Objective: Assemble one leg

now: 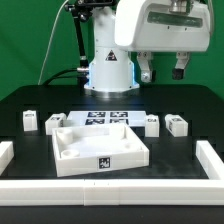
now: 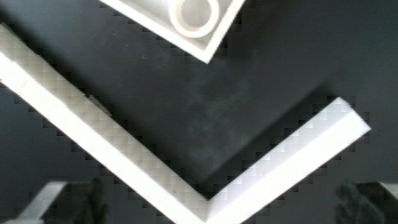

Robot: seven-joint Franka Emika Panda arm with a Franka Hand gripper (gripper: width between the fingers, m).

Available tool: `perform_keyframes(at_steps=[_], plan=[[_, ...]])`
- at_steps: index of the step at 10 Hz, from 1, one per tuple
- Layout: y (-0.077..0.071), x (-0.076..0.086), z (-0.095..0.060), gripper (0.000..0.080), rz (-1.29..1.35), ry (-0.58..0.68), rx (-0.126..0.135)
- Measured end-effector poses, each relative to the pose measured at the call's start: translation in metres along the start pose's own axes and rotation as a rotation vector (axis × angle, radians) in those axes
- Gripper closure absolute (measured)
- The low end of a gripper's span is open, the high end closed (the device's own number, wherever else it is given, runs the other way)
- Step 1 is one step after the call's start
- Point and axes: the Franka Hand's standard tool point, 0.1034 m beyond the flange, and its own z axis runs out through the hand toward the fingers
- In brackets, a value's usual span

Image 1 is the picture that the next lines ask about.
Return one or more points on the white square tabletop part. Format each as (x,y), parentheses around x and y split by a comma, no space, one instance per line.
(97,148)

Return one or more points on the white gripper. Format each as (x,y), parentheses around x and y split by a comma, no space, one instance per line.
(150,25)

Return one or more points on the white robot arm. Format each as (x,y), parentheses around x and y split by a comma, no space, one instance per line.
(112,71)

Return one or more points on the white U-shaped fence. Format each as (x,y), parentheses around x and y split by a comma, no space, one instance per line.
(208,191)

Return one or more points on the white marker base plate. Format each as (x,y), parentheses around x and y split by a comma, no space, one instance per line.
(131,118)

